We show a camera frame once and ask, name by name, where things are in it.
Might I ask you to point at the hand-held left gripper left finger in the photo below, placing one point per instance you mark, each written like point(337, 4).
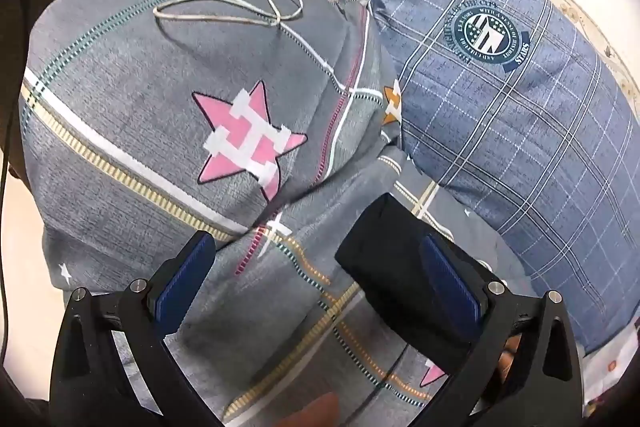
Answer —
point(180, 279)

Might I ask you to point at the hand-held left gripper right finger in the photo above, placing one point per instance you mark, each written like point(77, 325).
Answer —
point(450, 279)

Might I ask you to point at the black pants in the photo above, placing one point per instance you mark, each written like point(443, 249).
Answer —
point(385, 247)

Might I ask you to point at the grey star-print bed sheet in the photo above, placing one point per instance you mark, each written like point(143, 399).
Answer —
point(300, 307)

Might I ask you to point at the blue plaid pillow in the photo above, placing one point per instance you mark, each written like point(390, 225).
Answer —
point(500, 132)

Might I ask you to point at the grey star-print pillow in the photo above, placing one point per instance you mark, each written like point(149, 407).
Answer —
point(125, 107)

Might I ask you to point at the person's bare leg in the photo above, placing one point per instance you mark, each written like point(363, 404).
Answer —
point(310, 409)

